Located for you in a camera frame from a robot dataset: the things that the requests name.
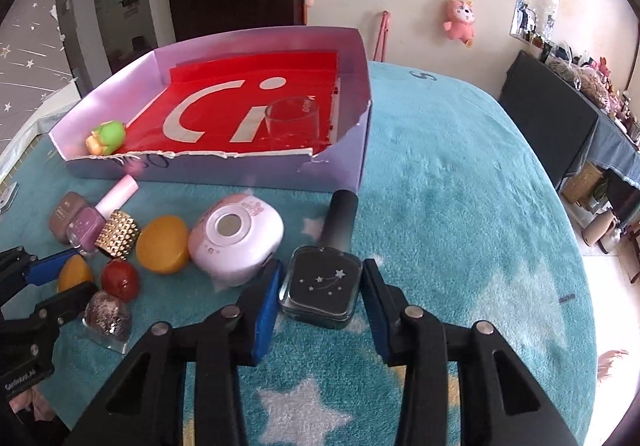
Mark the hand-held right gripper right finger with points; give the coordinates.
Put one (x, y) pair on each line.
(375, 313)

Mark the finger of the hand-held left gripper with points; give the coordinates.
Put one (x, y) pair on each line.
(65, 303)
(50, 268)

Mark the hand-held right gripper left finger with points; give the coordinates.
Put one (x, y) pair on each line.
(267, 313)

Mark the small yellow oval soap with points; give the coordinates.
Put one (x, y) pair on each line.
(74, 273)

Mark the glitter nail polish bottle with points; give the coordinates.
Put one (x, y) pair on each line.
(106, 318)

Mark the pink cap nail polish bottle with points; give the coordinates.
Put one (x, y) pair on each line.
(89, 228)

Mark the black star nail polish bottle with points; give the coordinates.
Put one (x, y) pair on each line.
(322, 291)

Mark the red ball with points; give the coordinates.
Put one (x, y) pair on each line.
(120, 280)

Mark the gold studded cylinder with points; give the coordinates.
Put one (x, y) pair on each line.
(119, 236)

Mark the white and pink round device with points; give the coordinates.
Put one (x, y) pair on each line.
(235, 236)

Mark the large yellow oval soap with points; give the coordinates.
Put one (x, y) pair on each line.
(162, 243)

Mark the purple cardboard box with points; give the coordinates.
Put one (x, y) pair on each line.
(210, 174)

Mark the white flat device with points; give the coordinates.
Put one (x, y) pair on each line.
(6, 198)

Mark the green and yellow toy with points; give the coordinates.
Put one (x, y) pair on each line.
(106, 136)

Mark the teal star blanket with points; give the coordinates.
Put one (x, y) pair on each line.
(450, 176)

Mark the clear glass cup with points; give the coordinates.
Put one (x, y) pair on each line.
(292, 124)

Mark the grey starred curtain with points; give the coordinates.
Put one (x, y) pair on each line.
(30, 51)

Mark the red printed sheet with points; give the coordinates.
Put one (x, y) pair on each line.
(200, 91)

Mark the beige thermos jug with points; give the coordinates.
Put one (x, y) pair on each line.
(597, 228)

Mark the wicker basket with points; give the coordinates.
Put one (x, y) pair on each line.
(582, 183)

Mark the black cabinet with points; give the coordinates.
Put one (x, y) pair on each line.
(545, 121)

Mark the pink stick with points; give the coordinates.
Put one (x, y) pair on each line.
(382, 36)

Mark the table with blue cloth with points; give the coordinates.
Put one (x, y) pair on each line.
(612, 146)

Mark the pink plush toy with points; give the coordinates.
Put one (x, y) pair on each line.
(460, 21)

